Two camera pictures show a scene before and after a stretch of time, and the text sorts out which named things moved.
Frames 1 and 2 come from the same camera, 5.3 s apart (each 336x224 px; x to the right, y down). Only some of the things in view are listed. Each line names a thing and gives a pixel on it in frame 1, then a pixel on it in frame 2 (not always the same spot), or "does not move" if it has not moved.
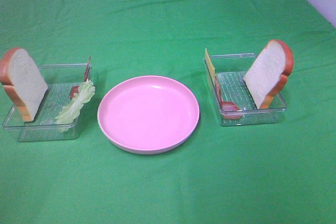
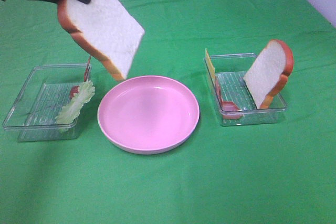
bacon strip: (75, 89) does not move
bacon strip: (229, 109) does not move
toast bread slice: (269, 74) does not move
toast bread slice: (23, 81) to (108, 30)
